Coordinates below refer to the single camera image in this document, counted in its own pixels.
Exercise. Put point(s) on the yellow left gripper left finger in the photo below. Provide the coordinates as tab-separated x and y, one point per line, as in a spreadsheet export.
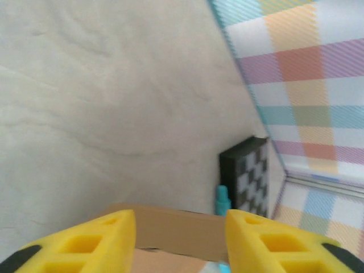
85	250

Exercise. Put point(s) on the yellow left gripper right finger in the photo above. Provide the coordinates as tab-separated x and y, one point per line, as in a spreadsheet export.
278	247

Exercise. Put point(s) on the brown cardboard paper box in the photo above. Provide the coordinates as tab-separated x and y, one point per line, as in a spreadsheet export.
176	233

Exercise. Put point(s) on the teal plastic bottle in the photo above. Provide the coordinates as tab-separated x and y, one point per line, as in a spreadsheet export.
222	200

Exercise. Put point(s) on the black grey chessboard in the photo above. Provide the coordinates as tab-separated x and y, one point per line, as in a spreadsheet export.
253	176

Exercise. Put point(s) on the aluminium frame post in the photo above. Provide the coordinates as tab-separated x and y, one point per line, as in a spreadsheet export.
327	185

